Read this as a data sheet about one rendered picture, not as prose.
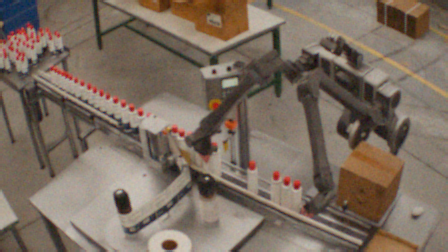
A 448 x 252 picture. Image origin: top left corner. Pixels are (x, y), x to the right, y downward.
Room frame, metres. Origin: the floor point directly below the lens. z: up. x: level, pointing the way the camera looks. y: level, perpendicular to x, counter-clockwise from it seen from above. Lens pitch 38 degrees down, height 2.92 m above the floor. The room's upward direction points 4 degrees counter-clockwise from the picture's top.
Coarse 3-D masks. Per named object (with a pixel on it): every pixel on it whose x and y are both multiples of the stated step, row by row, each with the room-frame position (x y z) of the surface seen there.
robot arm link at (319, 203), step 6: (330, 180) 1.58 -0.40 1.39; (330, 186) 1.57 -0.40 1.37; (324, 192) 1.56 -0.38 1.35; (312, 198) 1.56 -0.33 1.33; (318, 198) 1.54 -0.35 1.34; (324, 198) 1.54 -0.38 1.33; (312, 204) 1.53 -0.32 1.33; (318, 204) 1.52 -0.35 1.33; (324, 204) 1.52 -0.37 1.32; (312, 210) 1.52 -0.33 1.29; (318, 210) 1.50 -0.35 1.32
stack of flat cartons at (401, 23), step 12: (384, 0) 5.69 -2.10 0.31; (396, 0) 5.72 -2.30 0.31; (408, 0) 5.75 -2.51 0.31; (384, 12) 5.59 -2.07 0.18; (396, 12) 5.45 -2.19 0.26; (408, 12) 5.37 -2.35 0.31; (420, 12) 5.40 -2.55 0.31; (384, 24) 5.58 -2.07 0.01; (396, 24) 5.45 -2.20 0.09; (408, 24) 5.31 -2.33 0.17; (420, 24) 5.32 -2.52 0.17; (408, 36) 5.29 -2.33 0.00
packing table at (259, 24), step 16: (96, 0) 5.36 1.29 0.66; (112, 0) 4.99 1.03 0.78; (128, 0) 4.91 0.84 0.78; (96, 16) 5.34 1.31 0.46; (144, 16) 4.45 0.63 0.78; (160, 16) 4.41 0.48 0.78; (176, 16) 4.36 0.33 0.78; (256, 16) 4.24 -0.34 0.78; (272, 16) 4.23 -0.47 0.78; (96, 32) 5.36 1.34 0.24; (176, 32) 4.05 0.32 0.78; (192, 32) 4.02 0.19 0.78; (256, 32) 3.94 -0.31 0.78; (272, 32) 4.15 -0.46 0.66; (208, 48) 3.73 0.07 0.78; (224, 48) 3.73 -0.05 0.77; (192, 64) 4.51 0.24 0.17; (272, 80) 4.11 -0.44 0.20
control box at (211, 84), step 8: (224, 64) 2.35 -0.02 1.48; (232, 64) 2.34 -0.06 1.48; (208, 72) 2.29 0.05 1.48; (224, 72) 2.28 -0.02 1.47; (232, 72) 2.28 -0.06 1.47; (208, 80) 2.24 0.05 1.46; (216, 80) 2.25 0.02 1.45; (208, 88) 2.24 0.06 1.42; (216, 88) 2.25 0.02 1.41; (224, 88) 2.26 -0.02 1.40; (232, 88) 2.27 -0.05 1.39; (208, 96) 2.24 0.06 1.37; (216, 96) 2.25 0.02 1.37; (208, 104) 2.24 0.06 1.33; (240, 104) 2.27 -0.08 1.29
